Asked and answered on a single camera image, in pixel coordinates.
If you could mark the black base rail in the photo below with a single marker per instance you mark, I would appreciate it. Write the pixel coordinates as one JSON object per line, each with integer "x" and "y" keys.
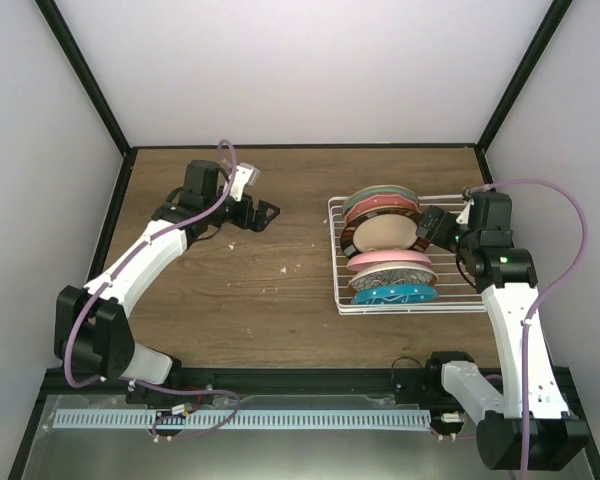
{"x": 410, "y": 383}

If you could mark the black rimmed beige plate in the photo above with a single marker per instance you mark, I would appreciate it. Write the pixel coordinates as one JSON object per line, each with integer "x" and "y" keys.
{"x": 383, "y": 229}

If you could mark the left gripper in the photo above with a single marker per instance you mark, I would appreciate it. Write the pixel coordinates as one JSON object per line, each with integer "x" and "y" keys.
{"x": 259, "y": 224}

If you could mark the blue dotted plate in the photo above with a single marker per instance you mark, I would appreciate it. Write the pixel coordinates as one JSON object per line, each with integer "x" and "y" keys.
{"x": 398, "y": 294}

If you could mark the slotted cable duct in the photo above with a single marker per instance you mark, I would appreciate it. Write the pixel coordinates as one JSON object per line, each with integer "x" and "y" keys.
{"x": 390, "y": 420}

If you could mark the red dotted scalloped plate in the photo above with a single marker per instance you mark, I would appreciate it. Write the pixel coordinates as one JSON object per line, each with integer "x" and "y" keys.
{"x": 376, "y": 201}

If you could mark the floral patterned brown plate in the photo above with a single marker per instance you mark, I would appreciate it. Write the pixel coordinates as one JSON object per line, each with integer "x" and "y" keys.
{"x": 392, "y": 273}

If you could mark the green plate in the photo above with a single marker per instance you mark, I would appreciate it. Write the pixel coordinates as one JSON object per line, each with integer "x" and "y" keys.
{"x": 377, "y": 189}

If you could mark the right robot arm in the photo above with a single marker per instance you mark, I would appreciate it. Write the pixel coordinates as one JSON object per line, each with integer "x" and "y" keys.
{"x": 525, "y": 424}

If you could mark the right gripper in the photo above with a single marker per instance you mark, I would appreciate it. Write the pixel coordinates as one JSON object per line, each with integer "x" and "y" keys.
{"x": 431, "y": 216}

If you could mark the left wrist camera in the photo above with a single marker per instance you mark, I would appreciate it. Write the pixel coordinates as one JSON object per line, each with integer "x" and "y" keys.
{"x": 245, "y": 175}

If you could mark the black enclosure frame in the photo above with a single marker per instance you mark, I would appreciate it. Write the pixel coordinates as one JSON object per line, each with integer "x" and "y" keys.
{"x": 64, "y": 37}

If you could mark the white wire dish rack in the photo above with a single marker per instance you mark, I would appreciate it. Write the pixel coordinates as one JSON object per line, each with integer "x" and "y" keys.
{"x": 455, "y": 295}

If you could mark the pink plate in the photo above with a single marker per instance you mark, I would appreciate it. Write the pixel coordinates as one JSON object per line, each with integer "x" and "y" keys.
{"x": 367, "y": 259}

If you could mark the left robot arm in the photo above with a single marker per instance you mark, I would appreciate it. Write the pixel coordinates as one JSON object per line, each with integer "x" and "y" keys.
{"x": 93, "y": 337}

